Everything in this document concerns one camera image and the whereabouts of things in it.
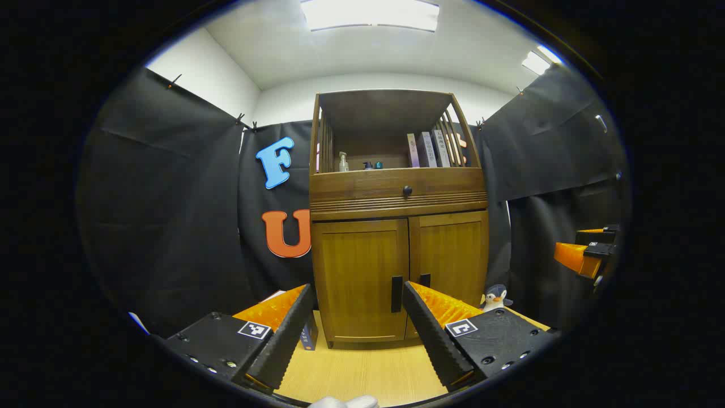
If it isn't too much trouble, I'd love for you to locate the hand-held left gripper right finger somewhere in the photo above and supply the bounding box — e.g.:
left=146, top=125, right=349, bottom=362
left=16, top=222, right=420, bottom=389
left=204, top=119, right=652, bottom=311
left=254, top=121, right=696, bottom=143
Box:
left=401, top=280, right=561, bottom=393

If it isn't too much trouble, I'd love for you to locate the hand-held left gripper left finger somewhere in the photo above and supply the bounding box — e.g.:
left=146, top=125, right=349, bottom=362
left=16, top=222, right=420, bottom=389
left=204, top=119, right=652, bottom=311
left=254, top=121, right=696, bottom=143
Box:
left=164, top=283, right=316, bottom=393

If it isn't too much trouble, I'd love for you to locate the wooden shoe cabinet door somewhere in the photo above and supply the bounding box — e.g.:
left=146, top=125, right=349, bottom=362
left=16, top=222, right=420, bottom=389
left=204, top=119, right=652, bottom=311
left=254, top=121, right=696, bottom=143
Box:
left=408, top=211, right=489, bottom=341
left=312, top=218, right=410, bottom=345

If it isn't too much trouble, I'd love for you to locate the wooden double-door shoe cabinet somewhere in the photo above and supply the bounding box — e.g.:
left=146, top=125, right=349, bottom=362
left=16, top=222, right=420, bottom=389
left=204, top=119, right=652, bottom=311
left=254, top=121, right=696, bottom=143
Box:
left=309, top=89, right=491, bottom=350

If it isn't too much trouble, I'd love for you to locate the penguin plush toy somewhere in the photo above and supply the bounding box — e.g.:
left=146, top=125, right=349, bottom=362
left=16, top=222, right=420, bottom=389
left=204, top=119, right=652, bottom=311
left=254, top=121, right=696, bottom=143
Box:
left=480, top=284, right=514, bottom=313

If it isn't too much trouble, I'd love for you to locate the black backdrop cloth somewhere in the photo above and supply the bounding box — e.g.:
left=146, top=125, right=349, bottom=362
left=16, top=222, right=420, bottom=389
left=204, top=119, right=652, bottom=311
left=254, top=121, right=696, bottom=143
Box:
left=76, top=62, right=630, bottom=341

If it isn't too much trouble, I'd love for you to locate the grey book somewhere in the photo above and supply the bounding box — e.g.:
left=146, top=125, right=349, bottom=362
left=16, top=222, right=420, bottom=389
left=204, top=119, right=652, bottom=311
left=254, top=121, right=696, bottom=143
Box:
left=432, top=129, right=452, bottom=168

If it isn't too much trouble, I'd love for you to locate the rectangular ceiling light panel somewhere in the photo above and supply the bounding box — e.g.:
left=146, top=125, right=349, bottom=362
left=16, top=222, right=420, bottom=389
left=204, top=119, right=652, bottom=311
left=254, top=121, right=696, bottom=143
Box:
left=521, top=45, right=565, bottom=77
left=300, top=0, right=441, bottom=32

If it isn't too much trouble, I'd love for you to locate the dark purple book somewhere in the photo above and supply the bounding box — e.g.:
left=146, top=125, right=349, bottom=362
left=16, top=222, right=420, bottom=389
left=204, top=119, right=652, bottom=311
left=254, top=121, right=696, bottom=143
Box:
left=418, top=131, right=438, bottom=168

